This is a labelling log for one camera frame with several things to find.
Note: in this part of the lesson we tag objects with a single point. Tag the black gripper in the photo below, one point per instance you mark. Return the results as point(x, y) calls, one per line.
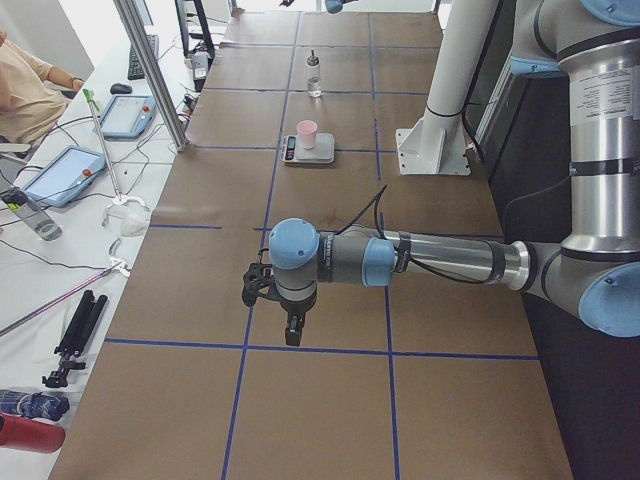
point(295, 313)

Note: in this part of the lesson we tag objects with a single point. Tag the glass sauce dispenser bottle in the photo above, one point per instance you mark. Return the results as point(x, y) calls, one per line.
point(313, 73)

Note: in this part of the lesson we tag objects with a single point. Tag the digital kitchen scale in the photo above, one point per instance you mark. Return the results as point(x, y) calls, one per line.
point(292, 152)

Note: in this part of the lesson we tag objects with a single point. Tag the pink reacher grabber stick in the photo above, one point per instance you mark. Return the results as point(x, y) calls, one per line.
point(117, 264)

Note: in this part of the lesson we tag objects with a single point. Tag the crumpled white cloth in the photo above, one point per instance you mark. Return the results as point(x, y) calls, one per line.
point(131, 220)

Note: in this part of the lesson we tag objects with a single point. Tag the black mini tripod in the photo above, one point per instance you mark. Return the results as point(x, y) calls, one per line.
point(76, 338)

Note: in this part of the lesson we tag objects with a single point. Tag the green tipped reacher grabber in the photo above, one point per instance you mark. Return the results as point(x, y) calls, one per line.
point(119, 197)

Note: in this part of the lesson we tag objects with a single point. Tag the far blue teach pendant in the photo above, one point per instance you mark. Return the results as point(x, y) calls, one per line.
point(127, 116)

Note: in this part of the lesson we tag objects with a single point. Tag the blue teach pendant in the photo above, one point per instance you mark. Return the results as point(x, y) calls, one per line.
point(127, 116)
point(65, 177)

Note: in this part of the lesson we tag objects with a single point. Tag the near blue teach pendant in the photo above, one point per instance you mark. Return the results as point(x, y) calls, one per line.
point(65, 177)

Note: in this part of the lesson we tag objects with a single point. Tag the clear plastic water bottle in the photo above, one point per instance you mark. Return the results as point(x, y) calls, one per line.
point(27, 210)

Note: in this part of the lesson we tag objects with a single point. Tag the small grey adapter box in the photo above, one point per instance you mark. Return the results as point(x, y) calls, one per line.
point(200, 65)

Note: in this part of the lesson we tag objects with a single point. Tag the red metal bottle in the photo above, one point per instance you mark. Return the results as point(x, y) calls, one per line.
point(29, 435)

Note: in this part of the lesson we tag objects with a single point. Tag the black computer mouse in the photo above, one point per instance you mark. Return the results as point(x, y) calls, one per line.
point(121, 89)

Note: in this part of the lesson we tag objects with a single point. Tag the seated person beige shirt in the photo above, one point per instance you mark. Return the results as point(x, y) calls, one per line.
point(29, 108)

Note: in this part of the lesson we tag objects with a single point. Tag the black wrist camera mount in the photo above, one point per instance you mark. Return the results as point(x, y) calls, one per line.
point(259, 281)

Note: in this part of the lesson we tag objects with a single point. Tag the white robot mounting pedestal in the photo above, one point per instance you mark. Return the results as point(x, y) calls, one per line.
point(435, 145)

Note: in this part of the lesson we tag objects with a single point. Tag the aluminium frame post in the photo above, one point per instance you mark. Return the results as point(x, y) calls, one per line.
point(135, 30)

